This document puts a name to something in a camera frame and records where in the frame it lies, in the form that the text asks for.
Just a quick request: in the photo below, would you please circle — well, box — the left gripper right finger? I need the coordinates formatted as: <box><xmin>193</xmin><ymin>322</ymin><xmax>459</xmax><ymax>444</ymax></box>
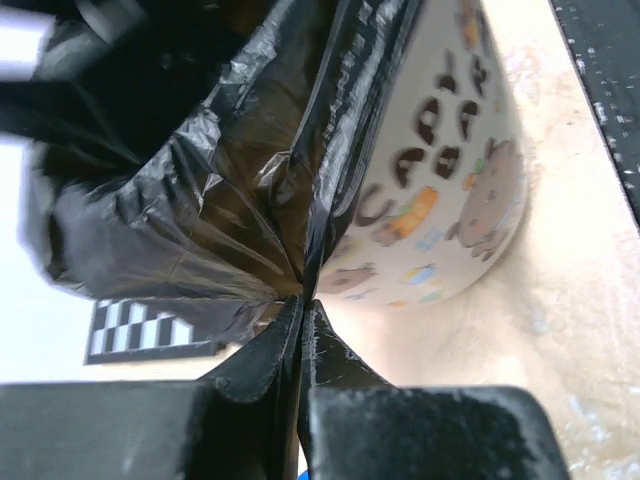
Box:
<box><xmin>298</xmin><ymin>301</ymin><xmax>569</xmax><ymax>479</ymax></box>

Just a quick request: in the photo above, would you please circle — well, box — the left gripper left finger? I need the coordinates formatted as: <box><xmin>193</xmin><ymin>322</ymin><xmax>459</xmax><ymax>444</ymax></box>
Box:
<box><xmin>1</xmin><ymin>297</ymin><xmax>304</xmax><ymax>479</ymax></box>

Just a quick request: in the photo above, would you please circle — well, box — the beige round trash bin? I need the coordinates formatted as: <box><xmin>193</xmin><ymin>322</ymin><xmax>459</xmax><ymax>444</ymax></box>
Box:
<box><xmin>316</xmin><ymin>1</ymin><xmax>527</xmax><ymax>310</ymax></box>

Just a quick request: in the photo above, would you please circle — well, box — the black trash bag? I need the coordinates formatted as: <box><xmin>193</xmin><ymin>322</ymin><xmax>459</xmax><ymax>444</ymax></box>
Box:
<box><xmin>1</xmin><ymin>1</ymin><xmax>423</xmax><ymax>344</ymax></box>

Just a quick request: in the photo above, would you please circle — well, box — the black white chessboard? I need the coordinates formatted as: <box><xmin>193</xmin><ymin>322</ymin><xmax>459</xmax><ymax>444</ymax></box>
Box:
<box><xmin>84</xmin><ymin>300</ymin><xmax>216</xmax><ymax>365</ymax></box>

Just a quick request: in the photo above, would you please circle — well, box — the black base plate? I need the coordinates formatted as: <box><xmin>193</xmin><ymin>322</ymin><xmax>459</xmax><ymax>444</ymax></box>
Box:
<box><xmin>550</xmin><ymin>0</ymin><xmax>639</xmax><ymax>217</ymax></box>

